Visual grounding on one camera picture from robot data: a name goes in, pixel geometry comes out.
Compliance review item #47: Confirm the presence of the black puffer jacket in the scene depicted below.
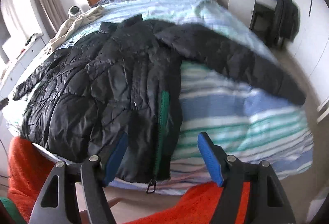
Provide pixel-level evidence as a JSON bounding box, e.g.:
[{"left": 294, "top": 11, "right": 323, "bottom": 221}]
[{"left": 12, "top": 15, "right": 306, "bottom": 186}]

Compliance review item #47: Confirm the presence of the black chair with clothes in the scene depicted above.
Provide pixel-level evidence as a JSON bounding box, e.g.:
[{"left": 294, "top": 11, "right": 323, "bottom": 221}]
[{"left": 266, "top": 0, "right": 300, "bottom": 48}]

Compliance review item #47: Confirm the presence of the green fleece garment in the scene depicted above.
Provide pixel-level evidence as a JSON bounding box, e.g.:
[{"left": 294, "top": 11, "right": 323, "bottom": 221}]
[{"left": 1, "top": 197, "right": 26, "bottom": 223}]

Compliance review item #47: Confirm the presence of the striped blue green duvet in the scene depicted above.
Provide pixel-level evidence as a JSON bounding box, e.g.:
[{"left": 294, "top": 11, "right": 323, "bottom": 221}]
[{"left": 4, "top": 0, "right": 315, "bottom": 196}]

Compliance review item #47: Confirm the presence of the white window side cabinet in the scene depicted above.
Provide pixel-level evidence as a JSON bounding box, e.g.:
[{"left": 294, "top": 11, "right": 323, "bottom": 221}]
[{"left": 1, "top": 34, "right": 46, "bottom": 99}]

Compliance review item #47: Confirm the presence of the white wardrobe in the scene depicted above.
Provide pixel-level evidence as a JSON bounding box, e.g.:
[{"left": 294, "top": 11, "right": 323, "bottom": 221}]
[{"left": 287, "top": 0, "right": 328, "bottom": 123}]

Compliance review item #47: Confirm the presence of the cream fleece garment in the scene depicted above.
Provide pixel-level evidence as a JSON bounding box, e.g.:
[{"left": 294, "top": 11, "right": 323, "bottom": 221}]
[{"left": 42, "top": 6, "right": 105, "bottom": 55}]

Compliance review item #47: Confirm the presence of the white round fan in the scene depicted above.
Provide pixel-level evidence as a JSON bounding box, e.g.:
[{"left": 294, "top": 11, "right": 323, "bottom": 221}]
[{"left": 68, "top": 6, "right": 81, "bottom": 19}]

